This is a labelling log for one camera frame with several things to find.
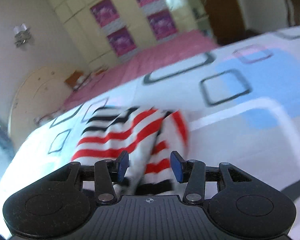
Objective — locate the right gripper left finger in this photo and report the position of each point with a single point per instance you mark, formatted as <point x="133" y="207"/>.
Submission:
<point x="121" y="165"/>

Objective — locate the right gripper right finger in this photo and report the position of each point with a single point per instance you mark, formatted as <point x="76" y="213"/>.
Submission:
<point x="178" y="166"/>

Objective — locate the striped white black red shirt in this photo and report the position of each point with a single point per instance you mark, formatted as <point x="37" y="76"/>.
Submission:
<point x="149" y="135"/>

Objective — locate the pink bed cover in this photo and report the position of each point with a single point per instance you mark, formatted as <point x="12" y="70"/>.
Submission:
<point x="181" y="47"/>

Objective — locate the white patterned bed sheet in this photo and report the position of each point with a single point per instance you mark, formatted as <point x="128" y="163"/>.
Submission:
<point x="242" y="103"/>

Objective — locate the floral pillow near headboard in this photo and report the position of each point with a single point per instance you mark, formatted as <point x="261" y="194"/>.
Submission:
<point x="44" y="119"/>

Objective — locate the orange patterned pillow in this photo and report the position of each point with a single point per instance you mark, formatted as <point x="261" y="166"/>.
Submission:
<point x="77" y="80"/>

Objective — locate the cream round headboard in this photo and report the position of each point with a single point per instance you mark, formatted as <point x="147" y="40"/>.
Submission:
<point x="43" y="92"/>

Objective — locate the lower left purple poster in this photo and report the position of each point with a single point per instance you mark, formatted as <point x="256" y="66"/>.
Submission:
<point x="121" y="41"/>

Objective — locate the lower right purple poster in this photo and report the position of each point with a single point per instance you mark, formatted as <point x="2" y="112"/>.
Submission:
<point x="162" y="24"/>

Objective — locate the cream wardrobe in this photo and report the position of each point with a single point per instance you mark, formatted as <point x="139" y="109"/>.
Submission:
<point x="91" y="39"/>

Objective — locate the cream corner shelf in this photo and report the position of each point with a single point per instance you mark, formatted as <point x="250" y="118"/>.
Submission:
<point x="201" y="16"/>

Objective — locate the upper left purple poster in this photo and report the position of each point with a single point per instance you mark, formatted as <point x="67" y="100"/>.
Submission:
<point x="104" y="12"/>

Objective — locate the dark brown wooden door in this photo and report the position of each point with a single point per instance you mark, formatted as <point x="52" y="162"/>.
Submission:
<point x="226" y="20"/>

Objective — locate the dark wooden chair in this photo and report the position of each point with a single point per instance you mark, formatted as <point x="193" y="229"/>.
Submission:
<point x="293" y="12"/>

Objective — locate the wall lamp sconce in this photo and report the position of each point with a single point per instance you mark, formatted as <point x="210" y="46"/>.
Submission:
<point x="21" y="34"/>

